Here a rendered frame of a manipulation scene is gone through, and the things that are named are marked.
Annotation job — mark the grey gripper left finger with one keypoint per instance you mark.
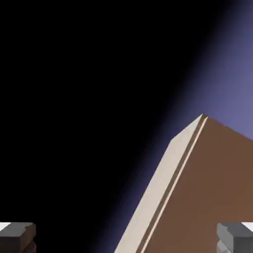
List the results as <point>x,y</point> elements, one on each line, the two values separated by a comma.
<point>15,235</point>

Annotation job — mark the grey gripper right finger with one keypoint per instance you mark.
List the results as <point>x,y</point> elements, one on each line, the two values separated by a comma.
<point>237,237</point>

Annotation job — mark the brown wooden cabinet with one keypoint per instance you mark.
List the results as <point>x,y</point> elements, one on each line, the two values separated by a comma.
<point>207,187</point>

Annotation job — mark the beige drawer front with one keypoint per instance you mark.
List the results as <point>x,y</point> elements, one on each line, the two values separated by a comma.
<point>157,187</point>

